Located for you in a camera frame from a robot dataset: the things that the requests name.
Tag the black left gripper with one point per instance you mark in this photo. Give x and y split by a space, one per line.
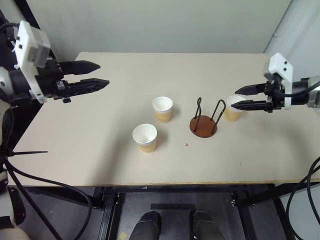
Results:
51 82

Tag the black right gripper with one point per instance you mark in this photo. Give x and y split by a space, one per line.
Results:
275 96

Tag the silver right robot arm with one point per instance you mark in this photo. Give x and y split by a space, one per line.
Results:
306 92

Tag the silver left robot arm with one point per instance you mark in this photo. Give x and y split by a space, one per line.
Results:
17 81

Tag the tan paper cup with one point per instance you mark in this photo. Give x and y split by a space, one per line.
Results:
231 115
163 112
146 146

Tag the black zip tie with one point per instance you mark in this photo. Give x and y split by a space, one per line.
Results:
27 152

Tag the black tape strip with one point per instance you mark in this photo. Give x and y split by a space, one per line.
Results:
172 206

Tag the dark rounded foot shape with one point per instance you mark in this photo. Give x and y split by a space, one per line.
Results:
206 226
146 226

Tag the white robot body shell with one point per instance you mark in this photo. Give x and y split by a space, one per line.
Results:
11 225

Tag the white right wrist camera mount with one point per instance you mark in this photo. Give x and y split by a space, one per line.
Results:
281 66

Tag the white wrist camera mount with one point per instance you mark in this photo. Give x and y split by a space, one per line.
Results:
28 47
281 66

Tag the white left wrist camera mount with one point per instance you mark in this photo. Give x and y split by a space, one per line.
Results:
28 47

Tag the black table frame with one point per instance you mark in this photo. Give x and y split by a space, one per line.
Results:
111 212

